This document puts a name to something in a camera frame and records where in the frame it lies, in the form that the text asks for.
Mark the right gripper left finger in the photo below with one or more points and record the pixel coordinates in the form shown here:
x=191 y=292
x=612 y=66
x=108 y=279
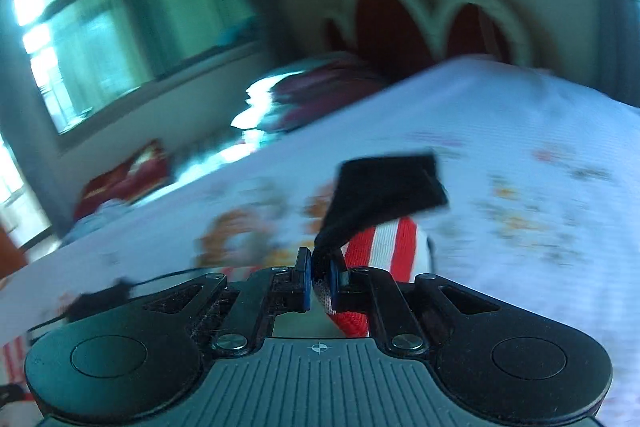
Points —
x=301 y=279

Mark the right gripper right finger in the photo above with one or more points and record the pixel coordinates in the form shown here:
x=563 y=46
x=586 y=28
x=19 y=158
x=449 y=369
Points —
x=340 y=279

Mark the striped knit sweater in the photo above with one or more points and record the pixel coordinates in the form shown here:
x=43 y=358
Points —
x=370 y=223

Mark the maroon folded quilt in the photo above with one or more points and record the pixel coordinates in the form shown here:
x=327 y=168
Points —
x=327 y=84

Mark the red gold folded blanket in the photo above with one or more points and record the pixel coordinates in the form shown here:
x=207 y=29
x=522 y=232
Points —
x=142 y=173

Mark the floral white bed sheet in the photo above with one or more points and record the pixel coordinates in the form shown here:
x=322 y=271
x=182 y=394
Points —
x=542 y=178

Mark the red white scalloped headboard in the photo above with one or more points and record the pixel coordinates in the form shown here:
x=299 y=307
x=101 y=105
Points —
x=401 y=37

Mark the green glass window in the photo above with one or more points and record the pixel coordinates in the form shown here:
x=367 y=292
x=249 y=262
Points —
x=86 y=55

